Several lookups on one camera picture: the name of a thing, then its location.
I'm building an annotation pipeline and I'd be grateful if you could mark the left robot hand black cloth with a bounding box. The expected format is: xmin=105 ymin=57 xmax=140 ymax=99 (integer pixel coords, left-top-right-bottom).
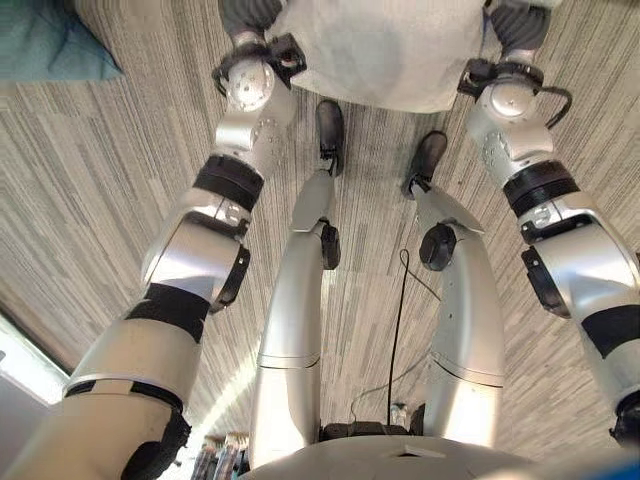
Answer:
xmin=218 ymin=0 xmax=285 ymax=37

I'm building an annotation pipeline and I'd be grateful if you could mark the right robot hand black cloth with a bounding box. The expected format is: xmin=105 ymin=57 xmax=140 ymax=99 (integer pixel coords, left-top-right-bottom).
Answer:
xmin=487 ymin=0 xmax=552 ymax=55

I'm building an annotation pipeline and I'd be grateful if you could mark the white square cushion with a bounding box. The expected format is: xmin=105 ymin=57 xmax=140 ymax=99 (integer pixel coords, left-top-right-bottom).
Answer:
xmin=268 ymin=0 xmax=490 ymax=115

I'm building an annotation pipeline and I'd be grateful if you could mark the dark left robot foot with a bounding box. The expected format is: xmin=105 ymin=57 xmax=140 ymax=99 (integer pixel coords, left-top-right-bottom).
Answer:
xmin=315 ymin=99 xmax=347 ymax=177

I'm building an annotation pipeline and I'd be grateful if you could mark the dark robot foot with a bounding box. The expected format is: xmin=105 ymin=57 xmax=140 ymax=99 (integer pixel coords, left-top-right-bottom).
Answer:
xmin=315 ymin=99 xmax=347 ymax=177
xmin=401 ymin=130 xmax=449 ymax=200

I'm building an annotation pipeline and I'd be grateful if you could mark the dark right robot foot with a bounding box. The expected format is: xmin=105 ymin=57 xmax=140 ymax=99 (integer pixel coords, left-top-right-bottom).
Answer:
xmin=401 ymin=130 xmax=449 ymax=200

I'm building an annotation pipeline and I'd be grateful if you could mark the teal cushion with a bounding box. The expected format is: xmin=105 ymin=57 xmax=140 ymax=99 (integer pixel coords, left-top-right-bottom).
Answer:
xmin=0 ymin=0 xmax=126 ymax=82

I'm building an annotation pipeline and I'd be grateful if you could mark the silver right robot leg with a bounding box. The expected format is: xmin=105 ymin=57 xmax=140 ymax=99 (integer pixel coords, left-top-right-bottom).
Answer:
xmin=402 ymin=175 xmax=507 ymax=450

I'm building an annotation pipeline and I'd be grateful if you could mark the silver robot leg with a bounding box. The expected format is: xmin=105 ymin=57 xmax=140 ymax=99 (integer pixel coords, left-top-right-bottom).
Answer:
xmin=402 ymin=175 xmax=507 ymax=450
xmin=247 ymin=167 xmax=344 ymax=470

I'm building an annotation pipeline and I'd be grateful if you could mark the silver left robot leg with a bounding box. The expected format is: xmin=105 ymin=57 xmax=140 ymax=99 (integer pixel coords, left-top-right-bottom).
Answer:
xmin=247 ymin=167 xmax=344 ymax=470

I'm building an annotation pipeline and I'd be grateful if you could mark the silver robot torso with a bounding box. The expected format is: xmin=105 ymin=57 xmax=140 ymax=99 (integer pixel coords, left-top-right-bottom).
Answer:
xmin=249 ymin=433 xmax=640 ymax=480

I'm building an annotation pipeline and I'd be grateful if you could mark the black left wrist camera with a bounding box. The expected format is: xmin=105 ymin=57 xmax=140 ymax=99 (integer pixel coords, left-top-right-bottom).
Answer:
xmin=266 ymin=32 xmax=308 ymax=91

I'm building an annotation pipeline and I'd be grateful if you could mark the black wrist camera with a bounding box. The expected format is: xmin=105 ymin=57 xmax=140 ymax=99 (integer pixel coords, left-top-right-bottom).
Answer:
xmin=456 ymin=57 xmax=497 ymax=98
xmin=266 ymin=32 xmax=308 ymax=91

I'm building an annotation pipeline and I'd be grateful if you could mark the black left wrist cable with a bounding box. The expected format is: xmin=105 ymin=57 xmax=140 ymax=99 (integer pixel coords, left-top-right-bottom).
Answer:
xmin=210 ymin=47 xmax=261 ymax=99

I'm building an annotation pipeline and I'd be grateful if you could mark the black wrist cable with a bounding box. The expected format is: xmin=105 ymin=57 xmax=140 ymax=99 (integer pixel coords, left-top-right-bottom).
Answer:
xmin=535 ymin=85 xmax=574 ymax=130
xmin=210 ymin=47 xmax=261 ymax=99

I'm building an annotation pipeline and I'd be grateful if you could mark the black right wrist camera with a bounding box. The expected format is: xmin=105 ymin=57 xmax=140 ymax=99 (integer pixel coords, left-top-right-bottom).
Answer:
xmin=456 ymin=57 xmax=497 ymax=98

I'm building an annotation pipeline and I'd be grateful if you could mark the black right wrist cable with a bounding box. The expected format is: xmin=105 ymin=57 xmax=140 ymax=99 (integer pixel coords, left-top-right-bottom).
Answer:
xmin=535 ymin=85 xmax=574 ymax=130

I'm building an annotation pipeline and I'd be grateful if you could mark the thin black cable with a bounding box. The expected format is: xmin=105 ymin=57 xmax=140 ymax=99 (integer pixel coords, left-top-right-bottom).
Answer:
xmin=348 ymin=248 xmax=443 ymax=427

